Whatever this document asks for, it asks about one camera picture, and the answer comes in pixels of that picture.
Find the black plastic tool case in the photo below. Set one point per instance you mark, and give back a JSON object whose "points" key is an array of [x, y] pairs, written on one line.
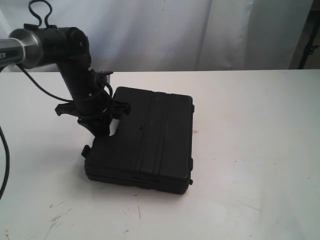
{"points": [[152, 145]]}

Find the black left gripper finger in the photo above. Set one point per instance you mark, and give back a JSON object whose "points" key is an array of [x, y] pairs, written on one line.
{"points": [[95, 127], [113, 126]]}

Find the black tripod stand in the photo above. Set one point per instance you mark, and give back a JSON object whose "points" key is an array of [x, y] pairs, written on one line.
{"points": [[310, 47]]}

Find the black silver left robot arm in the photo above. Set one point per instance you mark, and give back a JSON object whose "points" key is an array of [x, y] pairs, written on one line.
{"points": [[67, 47]]}

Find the white backdrop cloth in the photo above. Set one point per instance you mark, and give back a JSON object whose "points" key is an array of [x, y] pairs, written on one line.
{"points": [[184, 35]]}

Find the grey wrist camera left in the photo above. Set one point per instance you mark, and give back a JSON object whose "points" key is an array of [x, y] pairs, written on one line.
{"points": [[103, 76]]}

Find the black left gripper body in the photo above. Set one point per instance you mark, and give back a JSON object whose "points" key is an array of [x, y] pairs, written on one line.
{"points": [[112, 109]]}

